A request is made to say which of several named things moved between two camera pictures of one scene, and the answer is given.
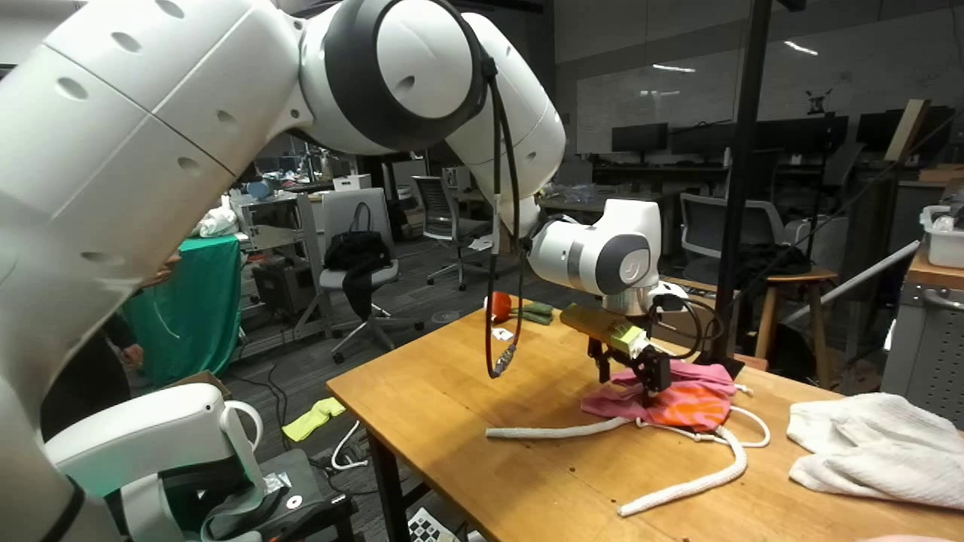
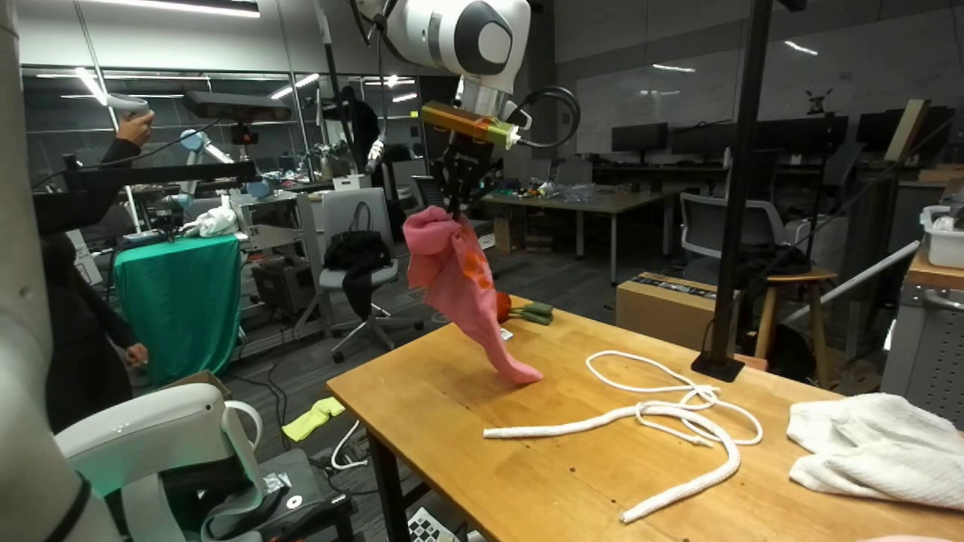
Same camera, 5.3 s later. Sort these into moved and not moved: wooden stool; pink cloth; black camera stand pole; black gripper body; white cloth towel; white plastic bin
Moved: black gripper body; pink cloth
Not moved: black camera stand pole; white cloth towel; wooden stool; white plastic bin
